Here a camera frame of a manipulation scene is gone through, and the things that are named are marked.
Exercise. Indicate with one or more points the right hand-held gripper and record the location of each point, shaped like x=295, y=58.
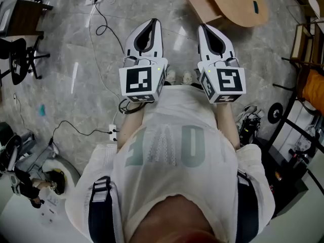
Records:
x=229, y=81

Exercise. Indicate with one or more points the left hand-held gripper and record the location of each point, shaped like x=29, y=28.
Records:
x=138, y=82

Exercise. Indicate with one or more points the wooden drawer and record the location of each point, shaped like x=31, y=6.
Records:
x=200, y=4

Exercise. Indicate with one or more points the dark green item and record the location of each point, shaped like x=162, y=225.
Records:
x=256, y=6

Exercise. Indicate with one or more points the person's left forearm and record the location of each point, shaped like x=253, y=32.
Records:
x=130, y=125

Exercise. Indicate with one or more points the person's right forearm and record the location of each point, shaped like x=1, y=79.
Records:
x=227, y=123

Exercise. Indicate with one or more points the wooden table top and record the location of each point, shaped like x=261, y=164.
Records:
x=238, y=1

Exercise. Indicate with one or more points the person's left shoe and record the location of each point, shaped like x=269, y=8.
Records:
x=171, y=76

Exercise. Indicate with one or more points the person's shoe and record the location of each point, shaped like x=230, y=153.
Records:
x=171, y=76
x=186, y=78

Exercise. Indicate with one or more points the person's right shoe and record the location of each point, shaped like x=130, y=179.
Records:
x=186, y=78

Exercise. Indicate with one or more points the white power strip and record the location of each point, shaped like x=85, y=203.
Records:
x=95, y=0
x=113, y=131

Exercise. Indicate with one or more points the white and black device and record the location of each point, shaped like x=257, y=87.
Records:
x=249, y=125

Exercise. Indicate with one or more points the black wheeled stand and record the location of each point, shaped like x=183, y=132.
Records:
x=275, y=113

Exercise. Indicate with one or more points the orange cloth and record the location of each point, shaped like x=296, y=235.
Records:
x=314, y=88

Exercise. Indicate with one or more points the person's white t-shirt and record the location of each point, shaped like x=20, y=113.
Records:
x=177, y=161

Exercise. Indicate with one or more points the teal object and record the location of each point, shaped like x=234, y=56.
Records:
x=42, y=110

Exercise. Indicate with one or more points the dark wooden desk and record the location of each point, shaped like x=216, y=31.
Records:
x=25, y=16

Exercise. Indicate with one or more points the black office chair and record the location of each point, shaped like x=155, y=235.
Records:
x=17, y=59

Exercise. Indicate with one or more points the black box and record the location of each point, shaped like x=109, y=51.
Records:
x=283, y=176

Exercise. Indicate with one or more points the black bag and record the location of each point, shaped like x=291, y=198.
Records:
x=57, y=182

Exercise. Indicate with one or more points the grey machine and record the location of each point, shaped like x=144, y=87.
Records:
x=12, y=145

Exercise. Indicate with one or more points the person's neck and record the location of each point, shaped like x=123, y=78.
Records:
x=172, y=221

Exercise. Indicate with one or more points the wooden chair frame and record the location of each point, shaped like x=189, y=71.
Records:
x=303, y=44

